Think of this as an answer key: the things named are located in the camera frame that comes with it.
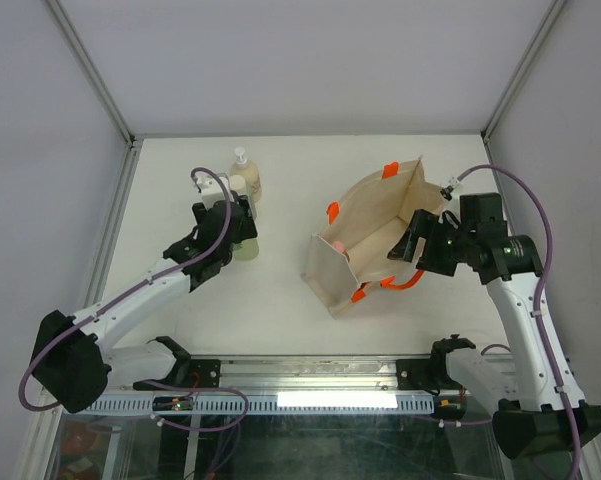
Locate black connector box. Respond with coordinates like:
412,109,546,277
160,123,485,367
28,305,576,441
431,398,467,421

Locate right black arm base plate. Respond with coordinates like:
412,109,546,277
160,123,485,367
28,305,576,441
395,358,461,394

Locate cream pump lotion bottle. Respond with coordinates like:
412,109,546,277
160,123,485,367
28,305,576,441
230,147,262,202

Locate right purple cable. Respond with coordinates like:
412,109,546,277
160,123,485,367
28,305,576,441
452,164,584,480

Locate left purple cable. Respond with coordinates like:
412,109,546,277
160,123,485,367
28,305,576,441
19,167,251,431

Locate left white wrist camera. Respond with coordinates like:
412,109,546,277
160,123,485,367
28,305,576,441
193,172,230,210

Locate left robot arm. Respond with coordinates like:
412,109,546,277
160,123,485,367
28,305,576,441
27,196,257,413

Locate small electronics board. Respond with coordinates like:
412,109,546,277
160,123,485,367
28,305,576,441
152,395,198,412

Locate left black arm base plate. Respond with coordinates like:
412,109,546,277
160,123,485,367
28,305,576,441
155,358,221,389

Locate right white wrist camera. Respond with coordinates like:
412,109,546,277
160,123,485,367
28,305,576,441
440,177,461,201

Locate grey slotted cable duct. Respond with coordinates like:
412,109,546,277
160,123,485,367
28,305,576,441
82,391,434,416

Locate beige canvas bag orange handles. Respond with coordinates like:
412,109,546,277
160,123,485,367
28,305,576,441
301,158,444,318

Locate yellow bottle beige round cap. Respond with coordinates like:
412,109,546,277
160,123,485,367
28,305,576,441
229,175,252,200

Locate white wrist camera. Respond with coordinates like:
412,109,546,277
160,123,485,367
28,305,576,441
193,172,230,210
440,177,461,201

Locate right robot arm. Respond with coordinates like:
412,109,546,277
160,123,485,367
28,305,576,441
388,193,601,459

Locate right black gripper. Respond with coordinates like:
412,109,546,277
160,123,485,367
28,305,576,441
387,209,475,276

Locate purple cable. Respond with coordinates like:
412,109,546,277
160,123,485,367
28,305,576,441
19,167,251,431
452,164,584,480

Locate aluminium mounting rail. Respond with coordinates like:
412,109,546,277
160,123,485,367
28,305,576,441
39,354,521,396

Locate green bottle beige cap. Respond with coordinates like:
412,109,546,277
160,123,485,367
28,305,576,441
233,238,259,261

